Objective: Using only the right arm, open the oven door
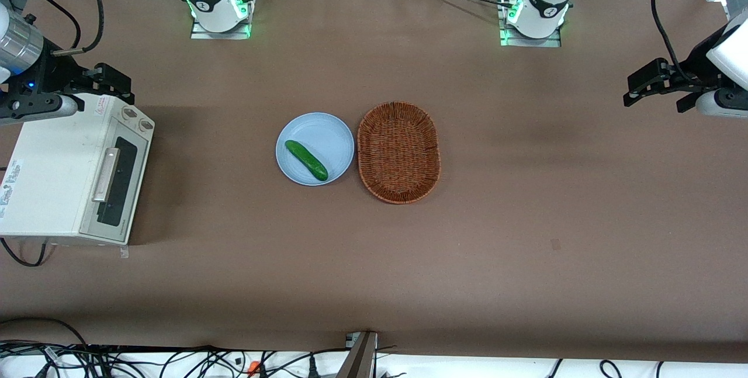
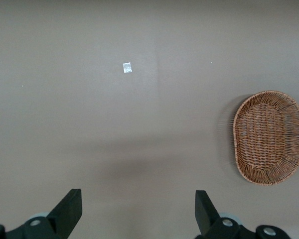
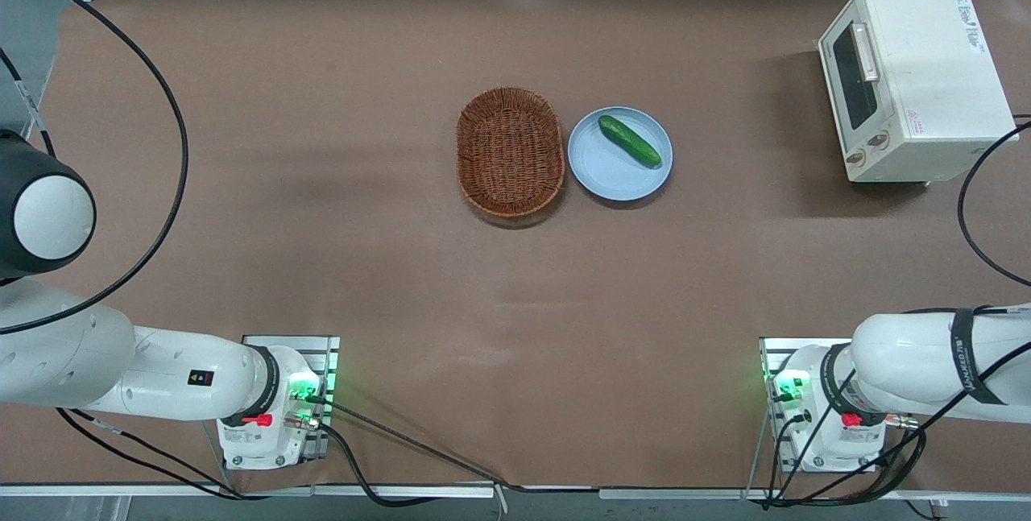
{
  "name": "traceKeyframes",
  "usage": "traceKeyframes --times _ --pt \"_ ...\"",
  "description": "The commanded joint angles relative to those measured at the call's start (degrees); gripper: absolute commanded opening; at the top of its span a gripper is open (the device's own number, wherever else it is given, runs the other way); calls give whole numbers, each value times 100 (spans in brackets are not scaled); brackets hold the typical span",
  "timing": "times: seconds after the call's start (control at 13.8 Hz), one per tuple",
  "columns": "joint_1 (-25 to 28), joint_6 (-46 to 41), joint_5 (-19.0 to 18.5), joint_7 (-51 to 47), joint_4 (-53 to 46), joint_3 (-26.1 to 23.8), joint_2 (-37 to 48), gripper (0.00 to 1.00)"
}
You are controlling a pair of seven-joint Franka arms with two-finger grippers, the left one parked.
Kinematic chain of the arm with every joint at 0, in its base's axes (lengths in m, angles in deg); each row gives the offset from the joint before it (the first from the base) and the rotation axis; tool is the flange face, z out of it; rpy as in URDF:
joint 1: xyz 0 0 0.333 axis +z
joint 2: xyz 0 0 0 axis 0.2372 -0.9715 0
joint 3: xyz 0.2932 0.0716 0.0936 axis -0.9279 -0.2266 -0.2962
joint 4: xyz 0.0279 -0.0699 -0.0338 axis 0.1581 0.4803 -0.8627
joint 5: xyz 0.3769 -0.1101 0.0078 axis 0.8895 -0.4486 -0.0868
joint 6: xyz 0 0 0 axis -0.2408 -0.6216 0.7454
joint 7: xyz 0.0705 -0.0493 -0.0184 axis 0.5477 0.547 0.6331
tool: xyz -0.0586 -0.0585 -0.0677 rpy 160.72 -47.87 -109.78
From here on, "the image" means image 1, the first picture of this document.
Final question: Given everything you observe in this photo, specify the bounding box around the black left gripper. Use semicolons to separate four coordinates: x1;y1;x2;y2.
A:
622;39;731;113

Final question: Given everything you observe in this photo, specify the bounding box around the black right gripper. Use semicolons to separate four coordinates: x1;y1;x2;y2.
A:
0;54;136;120

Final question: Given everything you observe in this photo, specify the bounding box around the silver oven door handle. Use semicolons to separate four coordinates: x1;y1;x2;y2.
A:
91;147;121;203

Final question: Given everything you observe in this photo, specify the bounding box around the oven door with dark glass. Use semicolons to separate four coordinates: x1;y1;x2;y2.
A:
79;131;151;245

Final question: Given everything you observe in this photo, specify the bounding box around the white toaster oven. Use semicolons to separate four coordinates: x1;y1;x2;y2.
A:
0;93;156;246

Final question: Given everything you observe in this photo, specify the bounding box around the green cucumber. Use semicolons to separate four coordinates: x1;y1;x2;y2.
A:
284;140;330;182

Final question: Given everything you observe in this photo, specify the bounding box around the light blue round plate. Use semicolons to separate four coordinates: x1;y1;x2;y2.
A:
275;112;356;187

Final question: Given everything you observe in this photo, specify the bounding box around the brown oval wicker basket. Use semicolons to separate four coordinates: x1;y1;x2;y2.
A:
356;101;441;205

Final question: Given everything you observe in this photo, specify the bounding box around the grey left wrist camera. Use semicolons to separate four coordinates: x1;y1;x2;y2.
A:
694;87;748;120

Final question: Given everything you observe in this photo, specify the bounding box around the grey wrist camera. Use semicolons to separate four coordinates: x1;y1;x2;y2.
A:
0;94;80;127
694;87;748;120

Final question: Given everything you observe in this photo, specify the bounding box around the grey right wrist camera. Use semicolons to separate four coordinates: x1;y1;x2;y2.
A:
0;94;80;127

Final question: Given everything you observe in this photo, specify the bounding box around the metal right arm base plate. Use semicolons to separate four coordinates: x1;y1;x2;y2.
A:
190;0;254;40

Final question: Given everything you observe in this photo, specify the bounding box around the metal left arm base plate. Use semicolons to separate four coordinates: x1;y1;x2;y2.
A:
499;0;563;48

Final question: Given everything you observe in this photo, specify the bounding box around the black oven power cord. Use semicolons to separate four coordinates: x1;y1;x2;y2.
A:
0;237;49;268

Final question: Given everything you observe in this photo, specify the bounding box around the black arched cable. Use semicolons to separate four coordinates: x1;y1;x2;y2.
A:
0;316;89;348

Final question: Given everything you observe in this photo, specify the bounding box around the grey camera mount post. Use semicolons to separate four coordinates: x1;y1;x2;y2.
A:
337;331;379;378

